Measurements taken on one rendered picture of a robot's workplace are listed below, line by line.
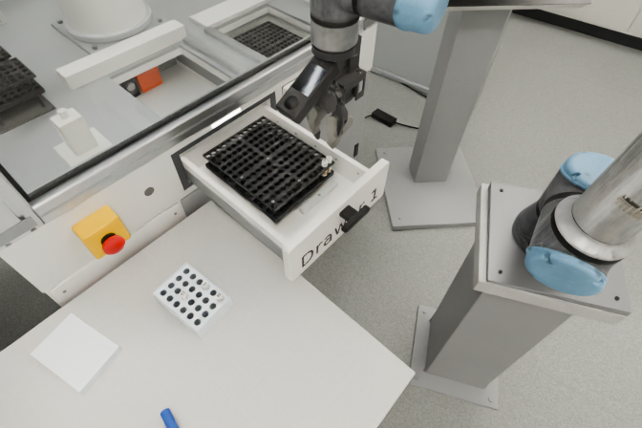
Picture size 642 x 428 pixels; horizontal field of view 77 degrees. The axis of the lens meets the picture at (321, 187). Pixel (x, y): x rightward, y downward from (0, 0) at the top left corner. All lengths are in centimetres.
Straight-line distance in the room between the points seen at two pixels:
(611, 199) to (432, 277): 120
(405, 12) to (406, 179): 151
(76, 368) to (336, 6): 73
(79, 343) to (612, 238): 88
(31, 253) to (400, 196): 150
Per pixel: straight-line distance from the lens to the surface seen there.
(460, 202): 200
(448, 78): 162
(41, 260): 88
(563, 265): 72
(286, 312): 82
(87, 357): 87
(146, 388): 83
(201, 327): 79
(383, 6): 57
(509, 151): 239
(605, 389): 185
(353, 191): 76
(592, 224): 69
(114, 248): 83
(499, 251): 95
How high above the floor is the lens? 151
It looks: 50 degrees down
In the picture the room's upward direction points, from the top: 1 degrees clockwise
